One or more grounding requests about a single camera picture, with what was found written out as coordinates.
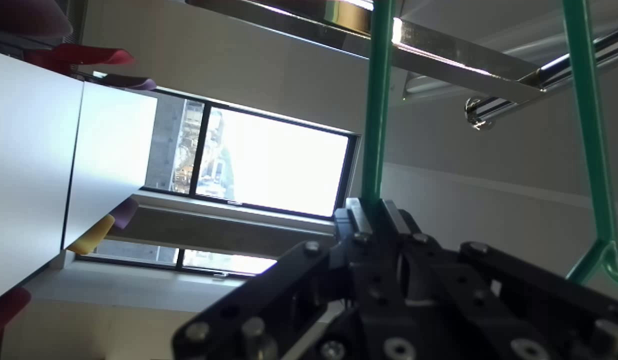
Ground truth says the chrome clothes rail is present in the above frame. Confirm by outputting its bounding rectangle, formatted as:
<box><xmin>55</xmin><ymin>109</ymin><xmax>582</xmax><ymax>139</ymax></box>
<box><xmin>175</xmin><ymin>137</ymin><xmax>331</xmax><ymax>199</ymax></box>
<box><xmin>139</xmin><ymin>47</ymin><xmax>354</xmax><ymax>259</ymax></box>
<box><xmin>186</xmin><ymin>0</ymin><xmax>618</xmax><ymax>133</ymax></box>

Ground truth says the white table with hanger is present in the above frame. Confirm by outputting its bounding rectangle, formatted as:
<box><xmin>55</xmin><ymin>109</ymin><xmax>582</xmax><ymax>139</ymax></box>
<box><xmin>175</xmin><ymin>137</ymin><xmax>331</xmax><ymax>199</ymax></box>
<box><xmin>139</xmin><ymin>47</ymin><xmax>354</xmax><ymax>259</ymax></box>
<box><xmin>0</xmin><ymin>54</ymin><xmax>157</xmax><ymax>297</ymax></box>

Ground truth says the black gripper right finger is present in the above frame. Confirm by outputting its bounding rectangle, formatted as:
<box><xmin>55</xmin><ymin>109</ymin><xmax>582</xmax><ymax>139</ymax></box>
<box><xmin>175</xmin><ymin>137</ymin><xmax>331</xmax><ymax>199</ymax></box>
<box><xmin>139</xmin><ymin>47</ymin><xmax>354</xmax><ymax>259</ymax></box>
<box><xmin>381</xmin><ymin>200</ymin><xmax>428</xmax><ymax>244</ymax></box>

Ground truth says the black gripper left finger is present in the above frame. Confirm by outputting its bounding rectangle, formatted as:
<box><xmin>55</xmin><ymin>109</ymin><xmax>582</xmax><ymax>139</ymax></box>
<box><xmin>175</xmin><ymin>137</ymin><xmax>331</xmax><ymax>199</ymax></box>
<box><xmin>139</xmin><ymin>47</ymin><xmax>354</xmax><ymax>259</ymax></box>
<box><xmin>331</xmin><ymin>199</ymin><xmax>375</xmax><ymax>268</ymax></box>

